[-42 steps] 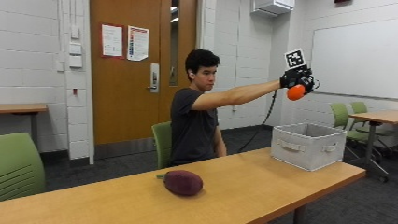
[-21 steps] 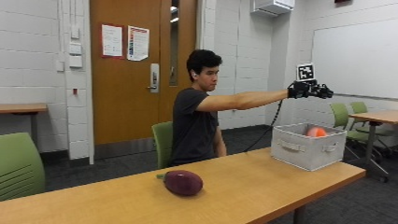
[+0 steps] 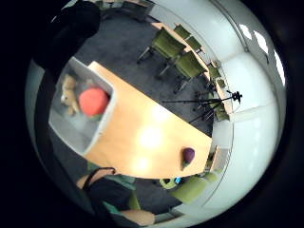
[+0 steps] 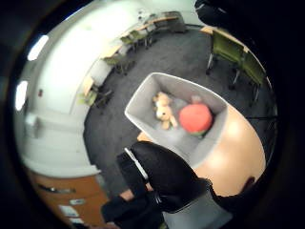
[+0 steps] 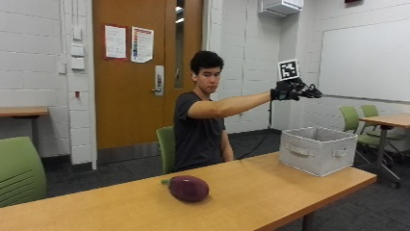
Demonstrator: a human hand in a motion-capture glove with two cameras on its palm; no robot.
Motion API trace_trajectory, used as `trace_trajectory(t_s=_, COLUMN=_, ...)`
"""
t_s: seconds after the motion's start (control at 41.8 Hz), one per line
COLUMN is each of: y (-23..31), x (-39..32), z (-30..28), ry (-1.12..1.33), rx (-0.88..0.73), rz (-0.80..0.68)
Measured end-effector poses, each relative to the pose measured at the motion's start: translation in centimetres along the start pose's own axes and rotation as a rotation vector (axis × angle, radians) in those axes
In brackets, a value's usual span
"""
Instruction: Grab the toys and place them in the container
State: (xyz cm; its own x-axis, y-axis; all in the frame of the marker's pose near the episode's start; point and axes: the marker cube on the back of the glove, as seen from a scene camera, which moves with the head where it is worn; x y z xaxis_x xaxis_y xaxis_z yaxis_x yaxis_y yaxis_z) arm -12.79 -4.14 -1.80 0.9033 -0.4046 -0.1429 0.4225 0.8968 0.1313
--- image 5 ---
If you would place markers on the the person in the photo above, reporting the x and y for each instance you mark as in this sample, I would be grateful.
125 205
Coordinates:
199 122

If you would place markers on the purple eggplant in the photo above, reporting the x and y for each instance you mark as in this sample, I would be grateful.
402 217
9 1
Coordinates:
187 188

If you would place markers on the white marker cube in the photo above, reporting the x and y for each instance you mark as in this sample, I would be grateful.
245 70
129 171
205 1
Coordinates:
289 69

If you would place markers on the white wall-mounted box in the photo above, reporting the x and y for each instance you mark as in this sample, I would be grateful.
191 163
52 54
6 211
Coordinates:
279 6

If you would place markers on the whiteboard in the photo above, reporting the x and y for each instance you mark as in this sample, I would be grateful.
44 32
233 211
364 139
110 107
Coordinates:
364 62

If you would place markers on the wooden door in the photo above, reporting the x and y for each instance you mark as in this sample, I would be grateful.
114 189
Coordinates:
131 73

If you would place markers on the red wall pull station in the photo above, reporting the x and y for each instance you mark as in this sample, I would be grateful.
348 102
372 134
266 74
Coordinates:
77 94

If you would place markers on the white fabric storage bin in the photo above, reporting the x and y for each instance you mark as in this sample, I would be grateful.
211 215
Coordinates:
317 150

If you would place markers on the white paper notice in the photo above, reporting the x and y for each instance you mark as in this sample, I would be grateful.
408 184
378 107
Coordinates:
116 41

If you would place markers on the colourful paper poster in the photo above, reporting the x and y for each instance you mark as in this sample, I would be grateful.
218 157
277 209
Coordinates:
142 44

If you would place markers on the white wall switch panel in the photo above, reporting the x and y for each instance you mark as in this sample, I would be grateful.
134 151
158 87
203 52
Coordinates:
77 63
77 50
77 33

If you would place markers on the wooden side table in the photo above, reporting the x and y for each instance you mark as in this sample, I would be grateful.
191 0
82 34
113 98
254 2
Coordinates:
386 125
18 111

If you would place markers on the green chair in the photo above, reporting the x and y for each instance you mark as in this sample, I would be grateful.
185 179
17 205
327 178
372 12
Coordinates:
370 112
352 123
18 173
166 149

